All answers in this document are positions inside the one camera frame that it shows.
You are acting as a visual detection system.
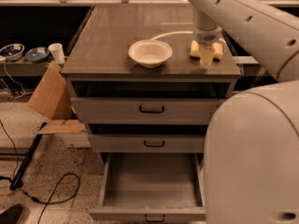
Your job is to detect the white cable on counter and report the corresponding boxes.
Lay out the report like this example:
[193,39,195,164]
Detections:
[151,31,194,42]

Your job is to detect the white paper cup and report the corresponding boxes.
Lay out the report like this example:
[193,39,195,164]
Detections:
[49,43,64,63]

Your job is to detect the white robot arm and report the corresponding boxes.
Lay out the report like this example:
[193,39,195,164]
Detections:
[188,0,299,224]

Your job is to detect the grey top drawer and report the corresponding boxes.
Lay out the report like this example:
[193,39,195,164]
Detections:
[71,97,224,125]

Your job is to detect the blue bowl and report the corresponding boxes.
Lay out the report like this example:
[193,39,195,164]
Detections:
[25,47,50,63]
[0,43,24,62]

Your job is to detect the blue bowl right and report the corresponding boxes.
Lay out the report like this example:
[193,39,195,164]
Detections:
[25,47,50,63]

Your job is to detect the white paper bowl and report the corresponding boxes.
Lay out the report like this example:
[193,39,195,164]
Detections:
[128,39,173,68]

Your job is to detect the grey bottom drawer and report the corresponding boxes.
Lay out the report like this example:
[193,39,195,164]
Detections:
[89,153,206,224]

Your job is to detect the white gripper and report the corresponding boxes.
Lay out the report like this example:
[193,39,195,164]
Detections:
[193,27,221,67]

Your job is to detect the blue bowl left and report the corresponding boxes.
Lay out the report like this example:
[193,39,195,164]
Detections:
[0,43,24,62]

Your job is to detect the grey low shelf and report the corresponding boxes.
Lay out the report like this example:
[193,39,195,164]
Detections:
[0,58,63,77]

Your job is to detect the brown cardboard box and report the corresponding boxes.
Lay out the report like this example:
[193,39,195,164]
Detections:
[28,62,85,134]

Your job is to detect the yellow sponge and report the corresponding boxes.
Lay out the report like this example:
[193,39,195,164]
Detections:
[190,40,223,60]

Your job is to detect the black left table leg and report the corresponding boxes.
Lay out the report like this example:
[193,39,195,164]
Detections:
[9,133,43,190]

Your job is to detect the grey drawer cabinet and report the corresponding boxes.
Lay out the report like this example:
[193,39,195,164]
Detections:
[61,3,243,161]

